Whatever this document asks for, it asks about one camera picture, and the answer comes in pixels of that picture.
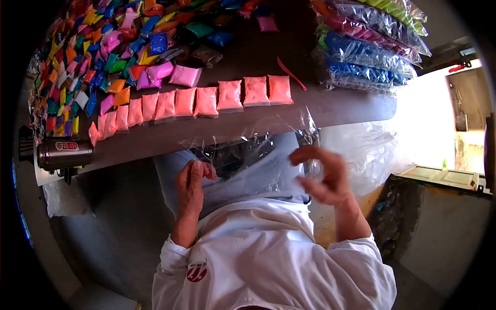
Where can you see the person's left hand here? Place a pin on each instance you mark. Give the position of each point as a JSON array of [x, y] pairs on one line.
[[190, 193]]

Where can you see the person's right hand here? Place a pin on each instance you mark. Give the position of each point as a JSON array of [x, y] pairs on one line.
[[333, 182]]

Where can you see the person's left fingers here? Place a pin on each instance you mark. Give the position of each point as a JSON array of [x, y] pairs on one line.
[[210, 171]]

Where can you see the person's left thumb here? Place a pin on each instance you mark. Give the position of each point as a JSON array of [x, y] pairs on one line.
[[196, 171]]

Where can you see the person's right fingers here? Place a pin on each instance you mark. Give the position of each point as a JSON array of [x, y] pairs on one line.
[[310, 153]]

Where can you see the clear plastic bag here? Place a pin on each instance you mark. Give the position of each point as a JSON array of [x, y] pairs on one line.
[[248, 151]]

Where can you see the person's legs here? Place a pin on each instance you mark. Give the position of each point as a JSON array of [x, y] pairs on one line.
[[267, 174]]

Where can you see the large clear plastic sheet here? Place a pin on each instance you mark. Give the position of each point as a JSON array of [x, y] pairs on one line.
[[360, 155]]

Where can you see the row of salmon pink packets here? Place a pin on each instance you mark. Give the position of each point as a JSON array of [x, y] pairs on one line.
[[205, 101]]

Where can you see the red plastic scoop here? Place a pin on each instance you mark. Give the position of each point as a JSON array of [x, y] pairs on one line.
[[290, 73]]

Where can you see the person's body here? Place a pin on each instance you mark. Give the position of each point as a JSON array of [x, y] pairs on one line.
[[267, 255]]

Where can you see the stack of large filled bags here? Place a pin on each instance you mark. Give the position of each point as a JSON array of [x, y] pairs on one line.
[[368, 50]]

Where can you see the dark metal thermos flask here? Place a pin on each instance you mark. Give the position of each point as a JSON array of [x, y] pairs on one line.
[[66, 154]]

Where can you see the white plastic sack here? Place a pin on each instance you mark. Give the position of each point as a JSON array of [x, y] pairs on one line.
[[66, 199]]

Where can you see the stained grey cabinet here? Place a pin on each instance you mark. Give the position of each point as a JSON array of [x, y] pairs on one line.
[[430, 224]]

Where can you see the pile of mixed colourful packets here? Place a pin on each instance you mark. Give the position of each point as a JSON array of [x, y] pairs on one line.
[[104, 54]]

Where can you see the black ribbed device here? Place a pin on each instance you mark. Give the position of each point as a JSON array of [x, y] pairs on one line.
[[26, 143]]

